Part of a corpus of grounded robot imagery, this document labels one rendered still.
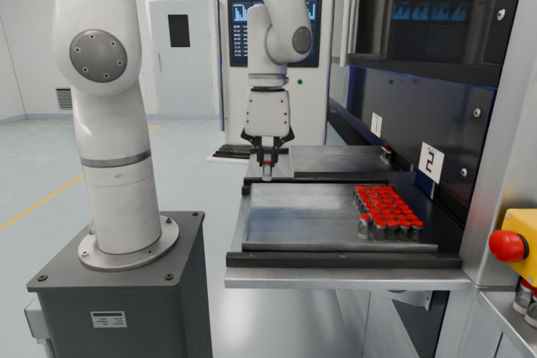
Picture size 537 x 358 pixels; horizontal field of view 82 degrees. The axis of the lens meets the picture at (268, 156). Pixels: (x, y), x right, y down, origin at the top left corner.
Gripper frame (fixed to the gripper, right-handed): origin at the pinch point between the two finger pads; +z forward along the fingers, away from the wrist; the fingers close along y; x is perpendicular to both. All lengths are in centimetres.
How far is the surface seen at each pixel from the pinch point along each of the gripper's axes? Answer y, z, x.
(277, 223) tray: -3.3, 12.4, 8.3
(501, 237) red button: -33.5, 0.9, 29.9
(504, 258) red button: -33.7, 3.2, 31.0
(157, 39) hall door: 268, -74, -497
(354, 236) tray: -19.0, 12.6, 11.1
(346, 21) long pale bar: -21, -36, -50
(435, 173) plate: -34.1, 0.2, 7.0
